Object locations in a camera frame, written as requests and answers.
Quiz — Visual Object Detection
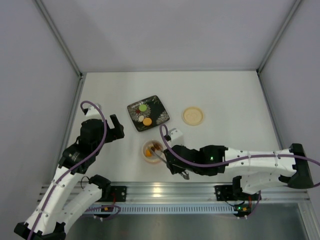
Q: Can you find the red brown sushi snack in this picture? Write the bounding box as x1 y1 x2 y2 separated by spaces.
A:
153 142 162 151

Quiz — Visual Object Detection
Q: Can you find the orange fish shaped snack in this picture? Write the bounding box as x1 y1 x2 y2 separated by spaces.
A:
145 149 153 158

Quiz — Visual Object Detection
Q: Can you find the small white oval snack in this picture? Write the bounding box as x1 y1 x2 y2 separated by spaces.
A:
138 115 145 122

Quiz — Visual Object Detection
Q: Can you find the orange round cracker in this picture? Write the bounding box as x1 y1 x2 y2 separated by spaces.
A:
142 117 152 126

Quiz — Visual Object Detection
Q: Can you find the green round cookie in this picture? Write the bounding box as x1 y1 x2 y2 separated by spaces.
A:
139 104 148 112

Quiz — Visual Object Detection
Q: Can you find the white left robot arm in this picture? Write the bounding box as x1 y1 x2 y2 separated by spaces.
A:
14 114 125 240

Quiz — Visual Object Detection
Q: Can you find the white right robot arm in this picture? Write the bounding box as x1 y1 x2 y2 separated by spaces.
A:
147 143 315 200

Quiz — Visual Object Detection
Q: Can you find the cream round box lid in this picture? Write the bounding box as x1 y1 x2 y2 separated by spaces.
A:
181 106 205 126

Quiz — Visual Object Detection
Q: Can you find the black floral square plate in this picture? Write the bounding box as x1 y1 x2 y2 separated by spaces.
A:
127 95 170 133

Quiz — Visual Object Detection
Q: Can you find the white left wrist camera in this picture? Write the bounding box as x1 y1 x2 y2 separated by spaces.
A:
85 103 102 119

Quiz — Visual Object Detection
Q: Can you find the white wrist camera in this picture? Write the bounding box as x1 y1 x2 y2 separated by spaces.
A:
168 128 185 148
85 103 102 119

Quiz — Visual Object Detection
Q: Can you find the aluminium mounting rail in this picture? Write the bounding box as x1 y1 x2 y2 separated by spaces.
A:
111 182 310 204

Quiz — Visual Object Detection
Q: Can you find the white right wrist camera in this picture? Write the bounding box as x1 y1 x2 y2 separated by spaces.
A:
168 128 185 148

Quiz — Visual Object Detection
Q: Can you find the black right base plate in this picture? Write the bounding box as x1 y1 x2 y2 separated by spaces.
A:
214 185 260 202

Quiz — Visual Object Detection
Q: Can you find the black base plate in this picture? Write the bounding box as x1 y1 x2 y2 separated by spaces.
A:
98 185 127 203
214 185 260 202

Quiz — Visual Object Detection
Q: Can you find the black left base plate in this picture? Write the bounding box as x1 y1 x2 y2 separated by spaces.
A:
98 185 127 203

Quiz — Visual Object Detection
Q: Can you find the grey slotted cable duct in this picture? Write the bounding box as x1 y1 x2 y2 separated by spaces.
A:
82 205 238 215

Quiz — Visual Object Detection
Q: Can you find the left aluminium frame post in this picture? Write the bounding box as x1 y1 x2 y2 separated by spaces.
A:
33 0 84 163

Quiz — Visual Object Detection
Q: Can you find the aluminium frame post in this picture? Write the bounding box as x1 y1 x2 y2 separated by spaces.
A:
33 0 84 163
256 0 305 150

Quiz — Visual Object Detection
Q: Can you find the right aluminium frame post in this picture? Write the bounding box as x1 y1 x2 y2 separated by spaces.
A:
256 0 305 150

